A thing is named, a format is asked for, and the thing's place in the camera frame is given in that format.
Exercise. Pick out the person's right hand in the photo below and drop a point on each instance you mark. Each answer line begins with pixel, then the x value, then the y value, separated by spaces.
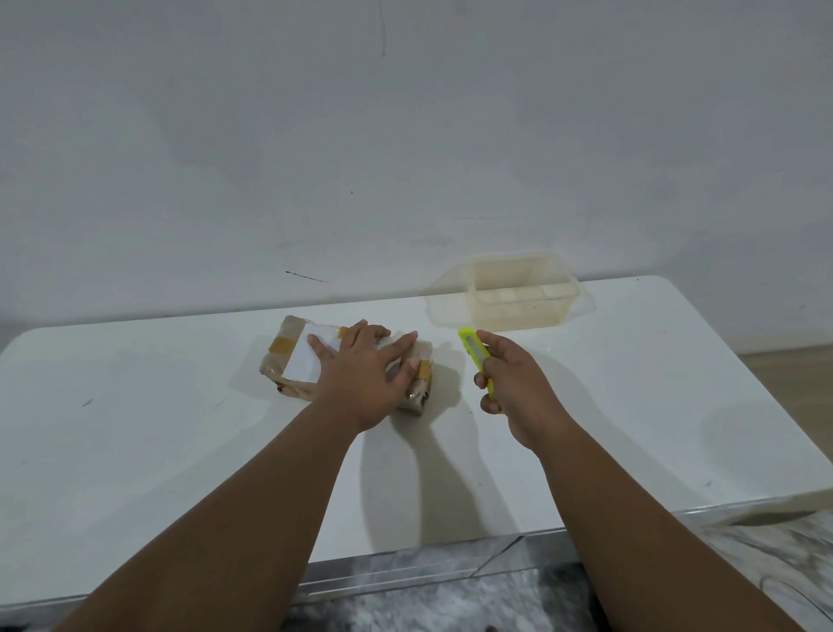
pixel 520 397

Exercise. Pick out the person's left hand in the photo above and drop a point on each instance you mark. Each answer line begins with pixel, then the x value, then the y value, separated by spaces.
pixel 358 384

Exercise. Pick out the taped brown cardboard box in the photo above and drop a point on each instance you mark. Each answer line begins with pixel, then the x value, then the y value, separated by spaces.
pixel 293 358

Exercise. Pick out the yellow utility knife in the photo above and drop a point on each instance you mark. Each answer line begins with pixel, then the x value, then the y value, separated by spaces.
pixel 470 342

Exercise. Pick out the person's left forearm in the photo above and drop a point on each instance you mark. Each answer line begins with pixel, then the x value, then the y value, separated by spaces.
pixel 228 540

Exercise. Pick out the clear plastic container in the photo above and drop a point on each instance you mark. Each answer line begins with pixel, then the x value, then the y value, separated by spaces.
pixel 520 299

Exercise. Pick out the person's right forearm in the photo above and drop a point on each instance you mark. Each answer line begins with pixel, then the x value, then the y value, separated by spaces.
pixel 644 547

